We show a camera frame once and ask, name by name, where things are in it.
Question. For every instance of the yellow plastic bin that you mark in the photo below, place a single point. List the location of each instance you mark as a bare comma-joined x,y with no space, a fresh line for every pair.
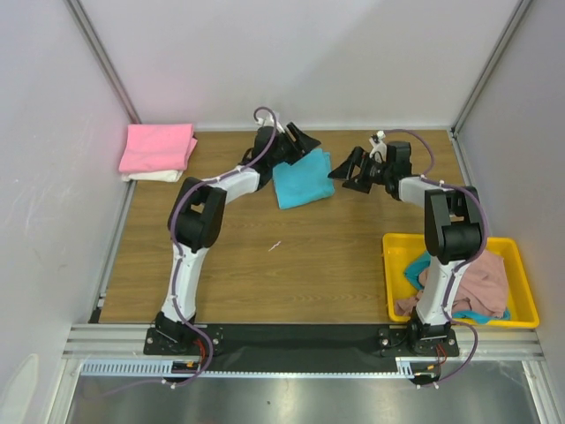
400,250

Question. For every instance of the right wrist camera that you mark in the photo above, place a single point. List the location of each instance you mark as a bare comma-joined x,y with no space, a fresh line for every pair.
379,147

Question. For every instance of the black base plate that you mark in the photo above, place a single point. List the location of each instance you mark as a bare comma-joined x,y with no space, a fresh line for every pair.
390,341

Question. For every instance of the left aluminium frame post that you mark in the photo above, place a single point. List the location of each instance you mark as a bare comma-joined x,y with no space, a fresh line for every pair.
101,56

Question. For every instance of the small pink thread scrap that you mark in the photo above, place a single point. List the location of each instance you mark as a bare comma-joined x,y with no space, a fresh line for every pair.
274,246

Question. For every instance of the aluminium frame post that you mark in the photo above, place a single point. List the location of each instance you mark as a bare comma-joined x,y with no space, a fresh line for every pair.
101,56
515,20

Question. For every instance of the white cable duct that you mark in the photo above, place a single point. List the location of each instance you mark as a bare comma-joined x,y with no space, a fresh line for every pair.
184,368

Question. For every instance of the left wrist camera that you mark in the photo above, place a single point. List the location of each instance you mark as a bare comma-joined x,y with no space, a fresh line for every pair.
270,119

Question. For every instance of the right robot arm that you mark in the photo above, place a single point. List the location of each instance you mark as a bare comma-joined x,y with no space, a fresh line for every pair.
454,230

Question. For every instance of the aluminium front rail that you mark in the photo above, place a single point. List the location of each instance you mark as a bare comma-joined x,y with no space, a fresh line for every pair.
126,341

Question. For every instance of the turquoise t shirt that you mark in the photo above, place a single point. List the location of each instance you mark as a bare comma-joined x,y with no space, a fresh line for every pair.
415,269
305,181

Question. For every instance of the folded pink t shirt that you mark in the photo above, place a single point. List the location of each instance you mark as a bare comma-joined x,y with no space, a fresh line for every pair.
151,148

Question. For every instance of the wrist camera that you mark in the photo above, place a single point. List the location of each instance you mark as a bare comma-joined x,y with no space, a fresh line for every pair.
270,119
379,147

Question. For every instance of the folded white t shirt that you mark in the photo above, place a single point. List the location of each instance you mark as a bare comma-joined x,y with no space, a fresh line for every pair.
168,176

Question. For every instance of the dusty pink t shirt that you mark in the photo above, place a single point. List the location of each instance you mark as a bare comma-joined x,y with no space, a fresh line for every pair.
481,282

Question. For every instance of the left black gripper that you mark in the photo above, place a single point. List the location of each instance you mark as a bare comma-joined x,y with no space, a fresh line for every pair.
307,143

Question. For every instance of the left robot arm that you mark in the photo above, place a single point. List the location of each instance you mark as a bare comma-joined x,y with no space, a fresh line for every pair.
195,221

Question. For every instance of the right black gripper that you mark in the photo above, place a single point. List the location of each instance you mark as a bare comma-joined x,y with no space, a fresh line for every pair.
361,169

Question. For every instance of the right aluminium frame post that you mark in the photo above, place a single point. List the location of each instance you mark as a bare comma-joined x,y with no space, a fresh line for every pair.
515,20

